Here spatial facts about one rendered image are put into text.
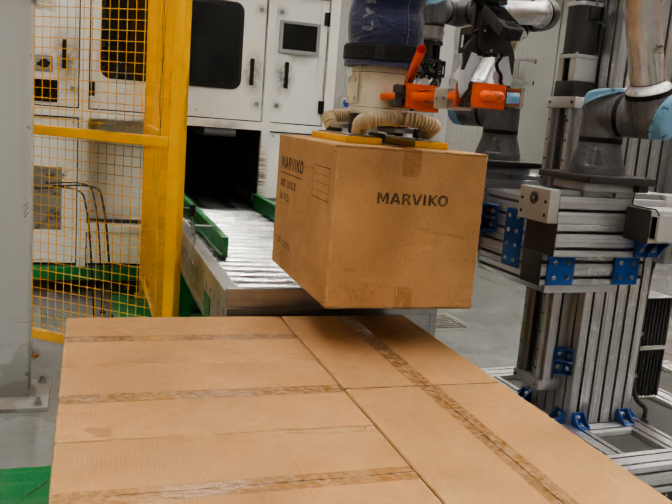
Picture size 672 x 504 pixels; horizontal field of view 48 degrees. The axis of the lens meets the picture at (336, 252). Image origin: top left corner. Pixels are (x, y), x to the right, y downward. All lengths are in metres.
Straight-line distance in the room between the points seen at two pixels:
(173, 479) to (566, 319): 1.55
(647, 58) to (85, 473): 1.58
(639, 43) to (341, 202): 0.83
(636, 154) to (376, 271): 0.98
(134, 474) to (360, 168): 0.89
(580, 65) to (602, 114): 0.31
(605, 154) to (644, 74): 0.24
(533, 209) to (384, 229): 0.46
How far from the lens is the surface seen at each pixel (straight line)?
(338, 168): 1.79
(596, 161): 2.17
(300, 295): 2.32
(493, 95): 1.56
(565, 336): 2.53
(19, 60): 2.89
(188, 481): 1.28
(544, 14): 2.75
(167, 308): 3.06
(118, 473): 1.31
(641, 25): 2.05
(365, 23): 2.09
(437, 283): 1.94
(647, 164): 2.54
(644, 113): 2.09
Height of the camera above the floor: 1.14
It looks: 10 degrees down
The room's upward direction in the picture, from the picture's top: 5 degrees clockwise
